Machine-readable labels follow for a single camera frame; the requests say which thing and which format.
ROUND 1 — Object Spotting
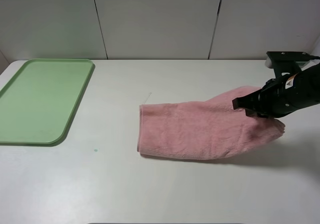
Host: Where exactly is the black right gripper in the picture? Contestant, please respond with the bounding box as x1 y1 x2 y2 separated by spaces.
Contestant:
232 64 320 118

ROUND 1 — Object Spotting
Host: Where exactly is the pink terry towel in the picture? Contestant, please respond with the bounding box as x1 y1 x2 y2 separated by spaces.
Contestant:
137 86 285 160

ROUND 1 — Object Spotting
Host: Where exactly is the green plastic tray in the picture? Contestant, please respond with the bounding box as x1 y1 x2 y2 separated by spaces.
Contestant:
0 59 95 147

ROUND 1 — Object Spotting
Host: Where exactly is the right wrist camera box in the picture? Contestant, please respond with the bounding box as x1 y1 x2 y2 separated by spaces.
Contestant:
265 51 311 78

